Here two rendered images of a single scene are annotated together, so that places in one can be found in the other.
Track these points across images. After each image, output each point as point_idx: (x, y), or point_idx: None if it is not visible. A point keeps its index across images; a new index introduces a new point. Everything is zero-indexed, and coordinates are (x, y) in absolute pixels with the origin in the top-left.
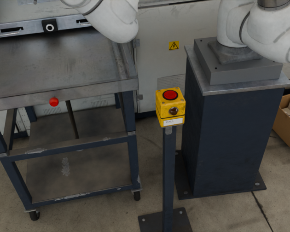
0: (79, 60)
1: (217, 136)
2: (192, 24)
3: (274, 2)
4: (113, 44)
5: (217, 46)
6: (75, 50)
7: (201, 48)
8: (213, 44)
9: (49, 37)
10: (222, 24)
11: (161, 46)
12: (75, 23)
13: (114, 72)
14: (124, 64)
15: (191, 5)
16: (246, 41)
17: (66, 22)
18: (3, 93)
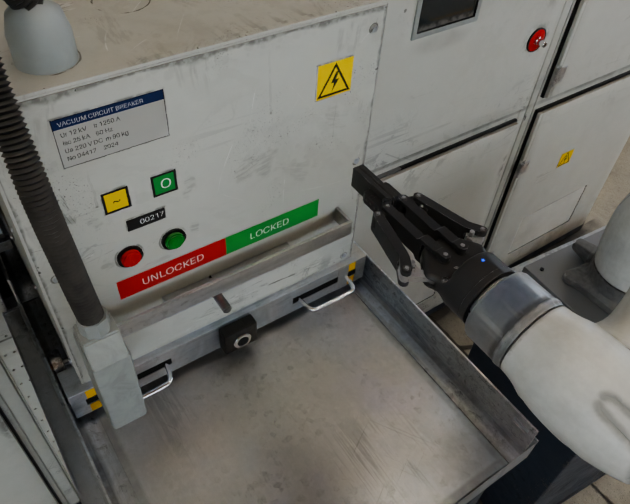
0: (368, 421)
1: None
2: (435, 192)
3: None
4: (408, 343)
5: (606, 292)
6: (335, 389)
7: (560, 293)
8: (585, 282)
9: (235, 359)
10: None
11: (376, 248)
12: (289, 305)
13: (476, 438)
14: (481, 408)
15: (439, 160)
16: None
17: (272, 310)
18: None
